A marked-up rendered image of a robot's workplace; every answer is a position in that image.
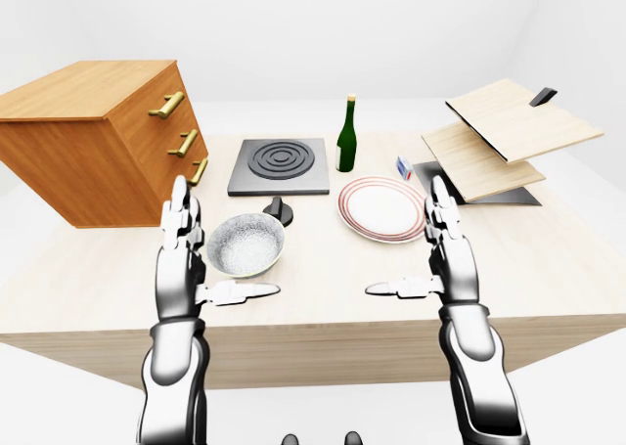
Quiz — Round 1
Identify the silver and black left hand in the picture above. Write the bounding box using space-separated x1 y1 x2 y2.
155 174 282 326

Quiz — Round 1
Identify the silver and black right hand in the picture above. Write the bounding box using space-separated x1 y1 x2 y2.
364 175 491 315

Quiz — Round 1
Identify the speckled grey bowl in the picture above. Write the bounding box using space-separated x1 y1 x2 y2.
206 212 287 279

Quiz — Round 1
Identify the white plate with red rings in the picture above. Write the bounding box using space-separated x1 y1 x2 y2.
336 175 428 245

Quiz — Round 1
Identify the flat dark stove plate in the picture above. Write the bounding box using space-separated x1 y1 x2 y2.
226 138 332 198

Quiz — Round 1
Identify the wooden cabinet drawer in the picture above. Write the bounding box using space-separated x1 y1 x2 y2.
132 126 210 229
105 62 189 156
118 94 200 193

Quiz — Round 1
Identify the round black stove knob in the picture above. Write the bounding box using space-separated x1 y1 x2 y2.
262 196 296 229

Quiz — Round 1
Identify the small blue and white box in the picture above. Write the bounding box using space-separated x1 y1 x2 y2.
395 154 416 181

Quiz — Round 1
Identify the wooden cabinet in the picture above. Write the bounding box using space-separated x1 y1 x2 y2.
0 60 210 230

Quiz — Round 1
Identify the pale wooden two-shelf rack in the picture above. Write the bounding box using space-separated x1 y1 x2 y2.
411 77 605 208

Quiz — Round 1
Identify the green wine bottle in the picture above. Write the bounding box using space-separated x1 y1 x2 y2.
335 93 359 174

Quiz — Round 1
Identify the brass drawer handle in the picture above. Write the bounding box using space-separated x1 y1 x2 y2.
166 128 200 159
148 92 186 120
188 156 210 187

